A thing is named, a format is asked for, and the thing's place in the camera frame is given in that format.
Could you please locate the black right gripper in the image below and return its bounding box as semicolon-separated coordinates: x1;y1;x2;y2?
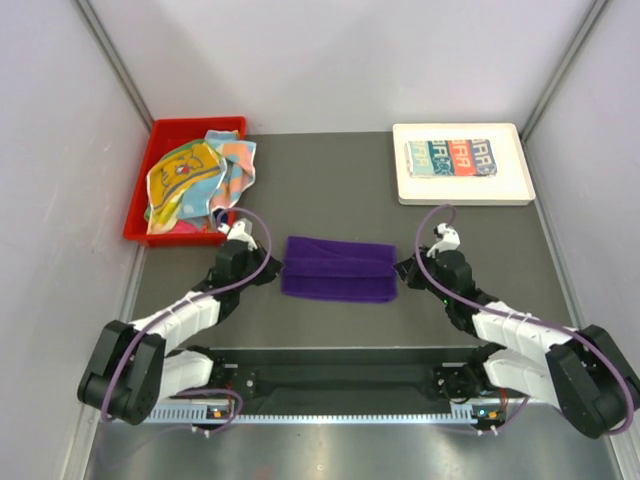
394;245;454;305

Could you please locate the purple towel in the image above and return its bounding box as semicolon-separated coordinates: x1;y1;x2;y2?
281;236;397;304

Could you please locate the yellow cartoon print towel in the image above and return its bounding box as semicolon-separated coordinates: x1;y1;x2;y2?
146;139;223;235

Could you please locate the rabbit print striped towel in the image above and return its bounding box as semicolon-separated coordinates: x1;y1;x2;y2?
404;139;498;178

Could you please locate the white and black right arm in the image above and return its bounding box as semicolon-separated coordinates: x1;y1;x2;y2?
394;249;639;439

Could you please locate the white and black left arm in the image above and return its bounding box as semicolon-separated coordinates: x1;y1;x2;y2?
76;240;284;425

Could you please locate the pastel patchwork towel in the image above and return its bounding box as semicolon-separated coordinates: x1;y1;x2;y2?
178;130;256;230

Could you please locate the white plastic tray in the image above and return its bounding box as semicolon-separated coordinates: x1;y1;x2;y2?
392;123;536;206

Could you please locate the red plastic bin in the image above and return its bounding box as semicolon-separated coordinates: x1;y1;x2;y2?
123;116;247;248

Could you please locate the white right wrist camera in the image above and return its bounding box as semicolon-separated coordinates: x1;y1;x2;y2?
427;223;461;258

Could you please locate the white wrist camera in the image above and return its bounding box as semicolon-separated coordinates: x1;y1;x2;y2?
427;223;461;258
217;219;258;250

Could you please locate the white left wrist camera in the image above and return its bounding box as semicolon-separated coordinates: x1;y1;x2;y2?
217;219;258;250

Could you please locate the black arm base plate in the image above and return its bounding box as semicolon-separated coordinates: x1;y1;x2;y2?
178;347;499;402

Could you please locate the grey slotted cable duct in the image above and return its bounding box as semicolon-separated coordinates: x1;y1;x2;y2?
144;402;511;425

